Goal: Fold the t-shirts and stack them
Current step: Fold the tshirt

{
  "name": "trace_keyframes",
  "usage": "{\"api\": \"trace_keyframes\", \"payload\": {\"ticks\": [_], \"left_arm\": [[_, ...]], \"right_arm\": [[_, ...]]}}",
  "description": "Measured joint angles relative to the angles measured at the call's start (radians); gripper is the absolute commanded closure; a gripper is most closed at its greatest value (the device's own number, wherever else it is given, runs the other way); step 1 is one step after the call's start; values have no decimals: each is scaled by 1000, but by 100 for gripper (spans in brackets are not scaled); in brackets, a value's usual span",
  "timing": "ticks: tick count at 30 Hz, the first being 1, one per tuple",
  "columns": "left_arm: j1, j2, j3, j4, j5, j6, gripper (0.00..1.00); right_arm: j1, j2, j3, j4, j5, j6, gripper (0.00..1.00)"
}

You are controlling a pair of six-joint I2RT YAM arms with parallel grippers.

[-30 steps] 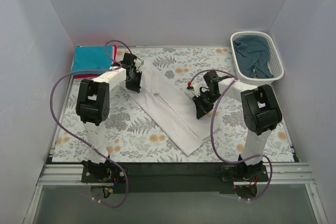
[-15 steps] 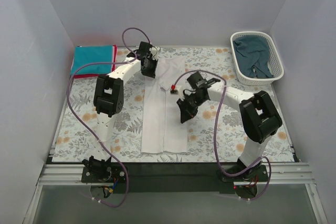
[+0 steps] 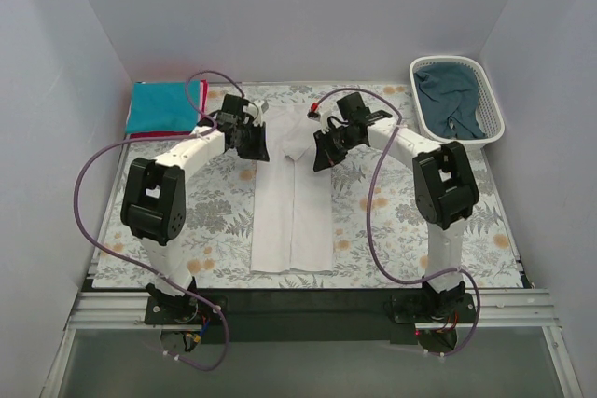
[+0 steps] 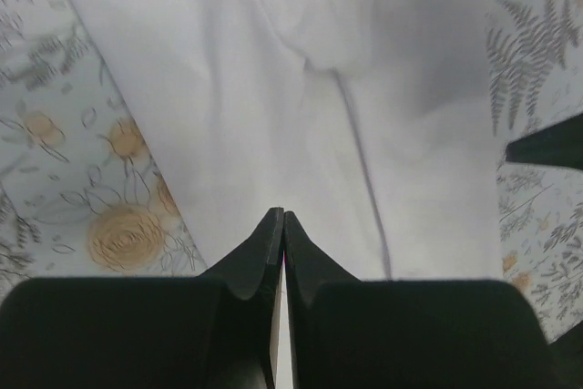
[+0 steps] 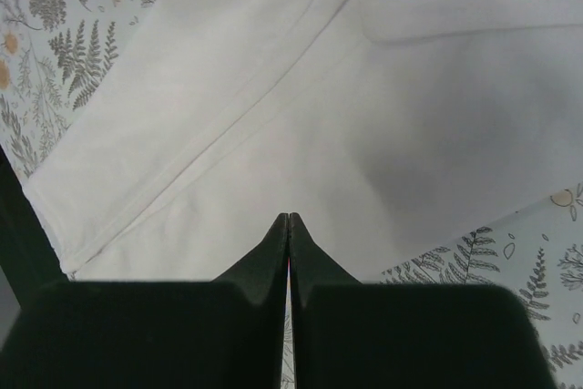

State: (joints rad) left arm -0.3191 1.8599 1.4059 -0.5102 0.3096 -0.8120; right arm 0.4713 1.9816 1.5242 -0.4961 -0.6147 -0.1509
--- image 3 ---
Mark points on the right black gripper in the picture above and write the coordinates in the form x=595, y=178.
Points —
x=327, y=147

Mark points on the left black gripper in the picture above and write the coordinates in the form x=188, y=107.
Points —
x=255, y=141

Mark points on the white t shirt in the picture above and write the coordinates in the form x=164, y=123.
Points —
x=293, y=226

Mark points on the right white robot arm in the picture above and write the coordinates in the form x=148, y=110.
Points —
x=445, y=194

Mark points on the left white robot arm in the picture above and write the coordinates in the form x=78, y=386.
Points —
x=154, y=206

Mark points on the folded red t shirt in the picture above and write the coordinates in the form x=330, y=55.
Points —
x=203, y=90

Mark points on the floral patterned table mat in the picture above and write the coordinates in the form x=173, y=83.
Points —
x=219, y=222

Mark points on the folded teal t shirt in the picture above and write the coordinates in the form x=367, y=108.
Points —
x=158, y=106

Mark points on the white plastic laundry basket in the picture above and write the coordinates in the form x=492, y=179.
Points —
x=488, y=113

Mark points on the dark teal t shirt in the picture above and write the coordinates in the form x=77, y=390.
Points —
x=448, y=93

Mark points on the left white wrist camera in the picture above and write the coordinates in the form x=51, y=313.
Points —
x=254, y=112

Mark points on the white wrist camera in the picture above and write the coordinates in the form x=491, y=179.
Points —
x=321, y=115
x=254, y=112

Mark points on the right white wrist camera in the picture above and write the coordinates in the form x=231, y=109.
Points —
x=321, y=115

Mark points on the aluminium rail frame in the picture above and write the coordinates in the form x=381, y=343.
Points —
x=516, y=350

